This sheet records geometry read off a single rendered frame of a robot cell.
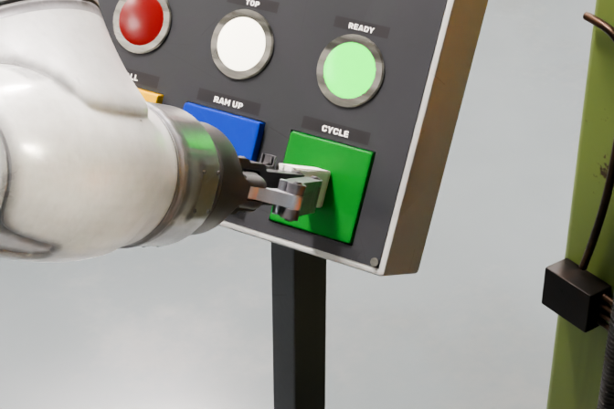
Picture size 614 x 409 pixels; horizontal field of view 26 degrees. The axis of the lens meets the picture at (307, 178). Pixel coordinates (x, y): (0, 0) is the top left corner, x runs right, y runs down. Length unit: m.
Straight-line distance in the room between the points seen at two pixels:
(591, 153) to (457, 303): 1.41
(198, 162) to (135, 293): 1.88
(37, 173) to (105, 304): 1.99
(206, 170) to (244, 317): 1.79
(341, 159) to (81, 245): 0.38
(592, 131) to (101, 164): 0.65
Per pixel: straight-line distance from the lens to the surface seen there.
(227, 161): 0.84
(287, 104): 1.08
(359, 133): 1.05
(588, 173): 1.27
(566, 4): 3.96
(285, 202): 0.88
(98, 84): 0.71
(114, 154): 0.70
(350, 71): 1.05
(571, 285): 1.29
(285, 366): 1.35
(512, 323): 2.60
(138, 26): 1.15
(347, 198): 1.05
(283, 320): 1.32
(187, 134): 0.80
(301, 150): 1.06
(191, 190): 0.79
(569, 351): 1.38
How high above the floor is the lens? 1.56
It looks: 31 degrees down
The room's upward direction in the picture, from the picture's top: straight up
